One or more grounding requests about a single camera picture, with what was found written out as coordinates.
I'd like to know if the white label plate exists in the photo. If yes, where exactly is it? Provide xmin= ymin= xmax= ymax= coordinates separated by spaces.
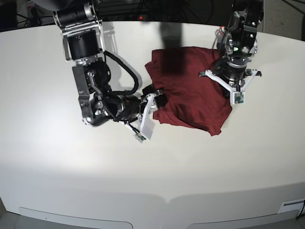
xmin=278 ymin=199 xmax=305 ymax=214

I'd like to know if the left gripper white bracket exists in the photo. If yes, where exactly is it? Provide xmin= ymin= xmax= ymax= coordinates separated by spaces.
xmin=198 ymin=69 xmax=262 ymax=105

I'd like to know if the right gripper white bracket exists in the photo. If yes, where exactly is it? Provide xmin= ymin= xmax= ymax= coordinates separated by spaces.
xmin=122 ymin=84 xmax=168 ymax=143

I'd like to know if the dark red long-sleeve shirt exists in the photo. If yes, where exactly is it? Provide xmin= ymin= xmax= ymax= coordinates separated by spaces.
xmin=145 ymin=47 xmax=232 ymax=136

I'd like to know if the black power strip red light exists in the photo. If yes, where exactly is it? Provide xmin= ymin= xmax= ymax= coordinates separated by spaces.
xmin=102 ymin=14 xmax=148 ymax=21

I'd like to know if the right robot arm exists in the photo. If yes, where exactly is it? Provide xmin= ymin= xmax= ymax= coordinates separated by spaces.
xmin=36 ymin=0 xmax=167 ymax=142

